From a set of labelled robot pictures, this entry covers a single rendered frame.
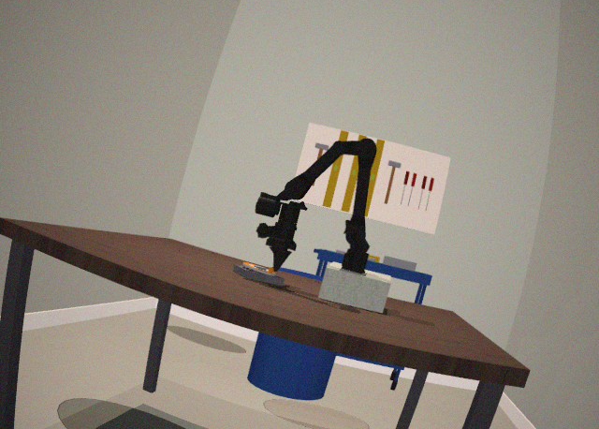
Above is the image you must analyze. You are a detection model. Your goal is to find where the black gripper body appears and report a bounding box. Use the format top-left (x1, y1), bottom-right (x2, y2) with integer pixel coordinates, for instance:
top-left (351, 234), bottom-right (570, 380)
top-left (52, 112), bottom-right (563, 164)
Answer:
top-left (265, 219), bottom-right (297, 251)

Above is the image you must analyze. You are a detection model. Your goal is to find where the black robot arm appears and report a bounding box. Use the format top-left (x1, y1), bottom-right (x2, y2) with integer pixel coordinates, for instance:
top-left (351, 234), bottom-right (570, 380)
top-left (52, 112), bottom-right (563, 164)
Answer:
top-left (255, 139), bottom-right (377, 274)

